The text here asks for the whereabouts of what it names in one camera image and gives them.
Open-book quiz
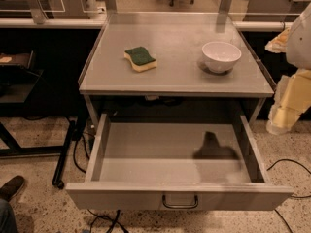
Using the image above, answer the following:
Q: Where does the black side cart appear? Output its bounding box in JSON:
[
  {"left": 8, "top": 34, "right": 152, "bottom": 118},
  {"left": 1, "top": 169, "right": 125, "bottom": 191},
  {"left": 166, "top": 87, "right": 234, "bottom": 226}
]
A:
[{"left": 0, "top": 51, "right": 75, "bottom": 189}]

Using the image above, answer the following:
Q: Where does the metal drawer handle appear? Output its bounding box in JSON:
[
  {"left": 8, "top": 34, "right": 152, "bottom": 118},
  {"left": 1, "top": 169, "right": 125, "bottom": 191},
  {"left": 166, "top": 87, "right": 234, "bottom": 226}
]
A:
[{"left": 161, "top": 195, "right": 198, "bottom": 210}]

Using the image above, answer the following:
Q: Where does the black floor cable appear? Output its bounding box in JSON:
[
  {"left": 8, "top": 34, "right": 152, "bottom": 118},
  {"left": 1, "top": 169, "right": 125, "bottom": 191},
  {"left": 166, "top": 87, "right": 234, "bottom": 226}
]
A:
[
  {"left": 86, "top": 209, "right": 130, "bottom": 233},
  {"left": 265, "top": 158, "right": 311, "bottom": 233}
]

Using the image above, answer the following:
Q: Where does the grey cabinet table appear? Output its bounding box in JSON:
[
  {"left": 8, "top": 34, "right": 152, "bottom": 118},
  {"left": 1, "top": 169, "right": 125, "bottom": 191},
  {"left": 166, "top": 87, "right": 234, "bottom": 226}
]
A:
[{"left": 79, "top": 13, "right": 273, "bottom": 124}]

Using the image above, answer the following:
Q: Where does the grey open top drawer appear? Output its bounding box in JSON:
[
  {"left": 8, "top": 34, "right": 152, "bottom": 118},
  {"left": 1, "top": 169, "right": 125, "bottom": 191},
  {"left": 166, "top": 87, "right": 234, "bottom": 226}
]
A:
[{"left": 66, "top": 116, "right": 294, "bottom": 211}]

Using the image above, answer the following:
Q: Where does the blue jeans leg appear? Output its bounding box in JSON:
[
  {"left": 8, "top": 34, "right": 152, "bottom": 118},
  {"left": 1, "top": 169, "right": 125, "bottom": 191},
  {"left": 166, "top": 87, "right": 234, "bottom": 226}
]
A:
[{"left": 0, "top": 199, "right": 18, "bottom": 233}]

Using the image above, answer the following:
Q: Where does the black floor cable bottom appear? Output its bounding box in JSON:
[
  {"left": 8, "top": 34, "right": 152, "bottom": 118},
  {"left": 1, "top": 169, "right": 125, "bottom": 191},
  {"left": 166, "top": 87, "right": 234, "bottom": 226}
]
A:
[{"left": 86, "top": 209, "right": 130, "bottom": 233}]

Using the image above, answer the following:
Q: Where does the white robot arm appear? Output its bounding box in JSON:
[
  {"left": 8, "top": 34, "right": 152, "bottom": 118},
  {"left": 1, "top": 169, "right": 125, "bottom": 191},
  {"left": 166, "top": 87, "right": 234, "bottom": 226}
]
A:
[{"left": 265, "top": 5, "right": 311, "bottom": 135}]

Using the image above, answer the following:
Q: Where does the white ceramic bowl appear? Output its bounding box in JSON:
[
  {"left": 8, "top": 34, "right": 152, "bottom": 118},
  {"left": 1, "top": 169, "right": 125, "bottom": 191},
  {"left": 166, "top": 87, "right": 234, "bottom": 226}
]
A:
[{"left": 201, "top": 41, "right": 242, "bottom": 73}]

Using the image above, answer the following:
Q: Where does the black floor cable right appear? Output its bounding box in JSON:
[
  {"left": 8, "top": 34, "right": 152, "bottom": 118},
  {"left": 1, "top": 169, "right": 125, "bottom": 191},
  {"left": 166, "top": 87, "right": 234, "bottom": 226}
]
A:
[{"left": 265, "top": 158, "right": 311, "bottom": 233}]

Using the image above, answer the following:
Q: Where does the white horizontal rail pipe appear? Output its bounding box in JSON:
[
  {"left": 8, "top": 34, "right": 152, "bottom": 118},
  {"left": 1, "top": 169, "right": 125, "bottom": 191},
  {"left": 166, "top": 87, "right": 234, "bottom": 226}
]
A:
[{"left": 0, "top": 17, "right": 294, "bottom": 33}]

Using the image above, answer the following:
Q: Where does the green and yellow sponge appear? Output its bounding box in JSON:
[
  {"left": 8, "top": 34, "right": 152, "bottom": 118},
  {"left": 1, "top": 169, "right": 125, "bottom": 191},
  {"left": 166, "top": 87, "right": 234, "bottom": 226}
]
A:
[{"left": 124, "top": 47, "right": 157, "bottom": 72}]

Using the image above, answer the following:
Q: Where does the dark shoe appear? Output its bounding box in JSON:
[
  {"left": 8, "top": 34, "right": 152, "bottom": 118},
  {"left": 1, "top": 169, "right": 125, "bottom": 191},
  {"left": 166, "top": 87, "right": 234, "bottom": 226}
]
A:
[{"left": 0, "top": 175, "right": 25, "bottom": 201}]

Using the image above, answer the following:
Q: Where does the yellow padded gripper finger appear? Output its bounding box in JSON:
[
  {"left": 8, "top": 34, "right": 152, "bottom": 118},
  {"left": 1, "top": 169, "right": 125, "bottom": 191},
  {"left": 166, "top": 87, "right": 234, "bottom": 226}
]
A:
[
  {"left": 265, "top": 28, "right": 290, "bottom": 53},
  {"left": 266, "top": 69, "right": 311, "bottom": 135}
]

